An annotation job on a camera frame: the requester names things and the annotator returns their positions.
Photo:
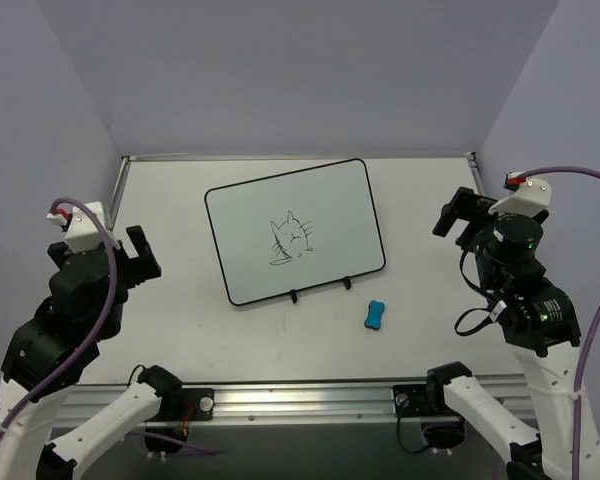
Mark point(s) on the blue whiteboard eraser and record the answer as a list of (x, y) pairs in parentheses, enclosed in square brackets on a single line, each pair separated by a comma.
[(373, 320)]

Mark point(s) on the aluminium front rail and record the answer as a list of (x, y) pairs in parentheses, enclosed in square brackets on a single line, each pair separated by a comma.
[(295, 403)]

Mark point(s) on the white whiteboard black frame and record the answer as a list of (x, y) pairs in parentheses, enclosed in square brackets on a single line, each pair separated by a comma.
[(281, 234)]

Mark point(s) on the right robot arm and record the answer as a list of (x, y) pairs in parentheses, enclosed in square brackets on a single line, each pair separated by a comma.
[(539, 324)]

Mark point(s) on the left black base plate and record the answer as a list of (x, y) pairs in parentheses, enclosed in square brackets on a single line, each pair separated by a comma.
[(185, 405)]

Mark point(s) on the left aluminium side rail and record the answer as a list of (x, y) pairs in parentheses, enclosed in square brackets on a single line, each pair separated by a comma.
[(118, 188)]

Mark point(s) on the right aluminium side rail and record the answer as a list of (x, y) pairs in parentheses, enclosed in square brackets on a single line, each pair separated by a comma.
[(472, 160)]

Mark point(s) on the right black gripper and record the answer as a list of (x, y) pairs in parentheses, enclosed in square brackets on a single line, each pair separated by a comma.
[(469, 215)]

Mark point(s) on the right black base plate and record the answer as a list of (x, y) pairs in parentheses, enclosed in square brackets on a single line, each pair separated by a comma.
[(414, 400)]

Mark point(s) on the back aluminium rail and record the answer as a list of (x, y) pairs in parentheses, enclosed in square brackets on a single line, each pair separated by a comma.
[(155, 157)]

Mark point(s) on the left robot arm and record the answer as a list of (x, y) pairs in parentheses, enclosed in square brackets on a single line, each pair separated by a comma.
[(48, 354)]

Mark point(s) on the aluminium side rail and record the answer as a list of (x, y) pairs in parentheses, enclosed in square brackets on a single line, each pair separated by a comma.
[(472, 160), (118, 188)]

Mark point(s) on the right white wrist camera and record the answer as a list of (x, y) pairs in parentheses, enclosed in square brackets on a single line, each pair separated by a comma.
[(530, 195)]

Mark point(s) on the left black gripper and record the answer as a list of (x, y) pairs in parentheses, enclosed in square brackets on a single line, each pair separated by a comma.
[(131, 270)]

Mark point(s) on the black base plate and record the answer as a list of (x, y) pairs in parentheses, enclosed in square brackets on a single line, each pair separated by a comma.
[(414, 400), (185, 405)]

